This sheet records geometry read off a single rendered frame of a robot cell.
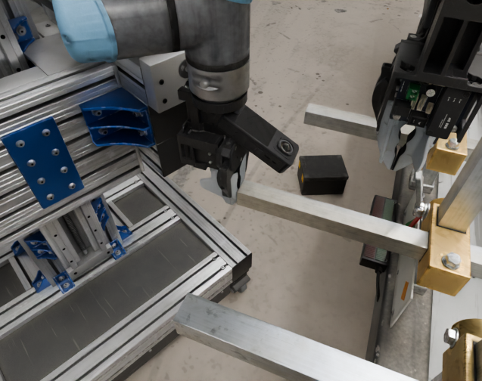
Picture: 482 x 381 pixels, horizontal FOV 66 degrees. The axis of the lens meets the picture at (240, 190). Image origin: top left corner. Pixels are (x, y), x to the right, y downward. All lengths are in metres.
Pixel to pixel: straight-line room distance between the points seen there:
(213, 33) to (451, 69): 0.22
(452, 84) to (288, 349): 0.25
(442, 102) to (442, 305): 0.54
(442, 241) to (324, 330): 0.90
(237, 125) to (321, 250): 1.15
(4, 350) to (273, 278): 0.89
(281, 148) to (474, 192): 0.24
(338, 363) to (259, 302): 1.10
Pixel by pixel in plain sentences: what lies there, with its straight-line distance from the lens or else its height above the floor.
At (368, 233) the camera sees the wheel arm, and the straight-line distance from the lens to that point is 0.56.
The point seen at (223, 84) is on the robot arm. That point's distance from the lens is 0.44.
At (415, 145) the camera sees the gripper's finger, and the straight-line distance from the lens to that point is 0.44.
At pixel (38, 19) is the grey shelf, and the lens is 3.38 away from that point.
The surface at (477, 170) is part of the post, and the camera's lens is 0.52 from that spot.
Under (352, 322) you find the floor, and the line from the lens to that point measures 1.45.
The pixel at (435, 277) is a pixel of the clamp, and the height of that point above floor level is 0.85.
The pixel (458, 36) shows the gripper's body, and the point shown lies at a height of 1.16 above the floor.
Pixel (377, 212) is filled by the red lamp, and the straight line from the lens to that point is 0.80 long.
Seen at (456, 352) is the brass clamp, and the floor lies 0.95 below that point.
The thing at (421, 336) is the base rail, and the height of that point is 0.70.
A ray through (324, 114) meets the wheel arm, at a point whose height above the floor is 0.86.
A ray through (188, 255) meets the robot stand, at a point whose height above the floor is 0.21.
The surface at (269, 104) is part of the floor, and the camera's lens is 2.30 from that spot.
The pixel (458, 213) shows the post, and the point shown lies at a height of 0.90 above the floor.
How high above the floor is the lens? 1.28
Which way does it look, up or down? 47 degrees down
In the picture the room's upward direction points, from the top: straight up
